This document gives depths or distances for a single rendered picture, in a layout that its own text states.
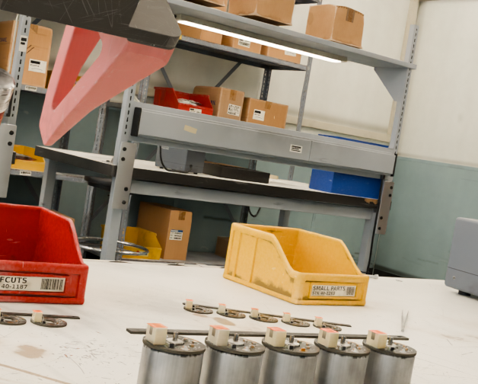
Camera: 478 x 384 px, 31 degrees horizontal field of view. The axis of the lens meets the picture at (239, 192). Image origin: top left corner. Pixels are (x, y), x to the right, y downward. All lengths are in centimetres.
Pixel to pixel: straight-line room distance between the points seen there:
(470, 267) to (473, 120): 530
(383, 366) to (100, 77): 18
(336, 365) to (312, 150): 307
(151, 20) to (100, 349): 29
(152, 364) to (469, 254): 80
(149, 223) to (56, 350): 474
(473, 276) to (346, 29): 259
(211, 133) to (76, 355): 262
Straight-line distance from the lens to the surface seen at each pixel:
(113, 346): 57
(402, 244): 667
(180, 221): 515
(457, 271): 111
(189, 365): 33
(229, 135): 318
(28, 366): 50
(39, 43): 465
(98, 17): 30
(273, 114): 548
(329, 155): 350
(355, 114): 651
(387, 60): 372
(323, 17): 361
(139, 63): 31
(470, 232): 110
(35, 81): 464
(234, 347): 34
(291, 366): 36
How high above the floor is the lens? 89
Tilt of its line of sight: 3 degrees down
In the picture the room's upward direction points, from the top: 9 degrees clockwise
